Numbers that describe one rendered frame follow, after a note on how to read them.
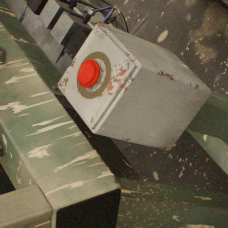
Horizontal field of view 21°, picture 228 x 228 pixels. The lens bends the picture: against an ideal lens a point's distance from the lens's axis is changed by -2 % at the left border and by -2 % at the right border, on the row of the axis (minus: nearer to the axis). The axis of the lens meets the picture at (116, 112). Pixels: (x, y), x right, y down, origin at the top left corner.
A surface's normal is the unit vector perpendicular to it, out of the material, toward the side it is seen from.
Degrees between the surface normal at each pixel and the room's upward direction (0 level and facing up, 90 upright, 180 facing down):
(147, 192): 90
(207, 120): 90
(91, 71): 0
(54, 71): 90
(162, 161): 0
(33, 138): 58
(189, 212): 90
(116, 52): 0
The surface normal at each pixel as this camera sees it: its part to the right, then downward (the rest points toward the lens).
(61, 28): -0.68, -0.18
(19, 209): 0.10, -0.76
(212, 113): 0.49, 0.60
